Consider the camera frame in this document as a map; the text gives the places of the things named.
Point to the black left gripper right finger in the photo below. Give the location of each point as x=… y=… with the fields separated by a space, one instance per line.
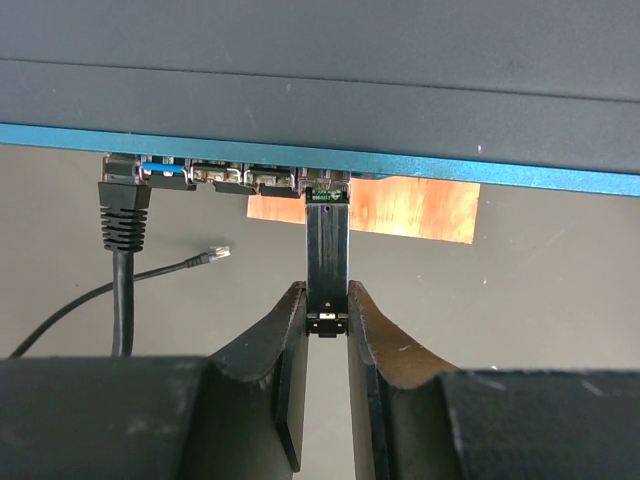
x=416 y=416

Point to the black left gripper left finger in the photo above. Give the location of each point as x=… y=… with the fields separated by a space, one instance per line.
x=237 y=414

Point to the silver SFP module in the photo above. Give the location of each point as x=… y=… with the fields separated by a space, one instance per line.
x=327 y=250
x=323 y=179

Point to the brown SFP module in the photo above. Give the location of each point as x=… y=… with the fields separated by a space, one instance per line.
x=272 y=181

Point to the wooden board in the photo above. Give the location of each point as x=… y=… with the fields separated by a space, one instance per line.
x=410 y=207

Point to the inserted SFP module dark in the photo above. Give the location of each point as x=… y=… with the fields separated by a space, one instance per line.
x=225 y=177

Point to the blue latch SFP module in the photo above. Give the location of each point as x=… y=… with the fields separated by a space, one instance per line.
x=166 y=172

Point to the dark blue network switch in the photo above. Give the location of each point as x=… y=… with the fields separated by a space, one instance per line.
x=541 y=94

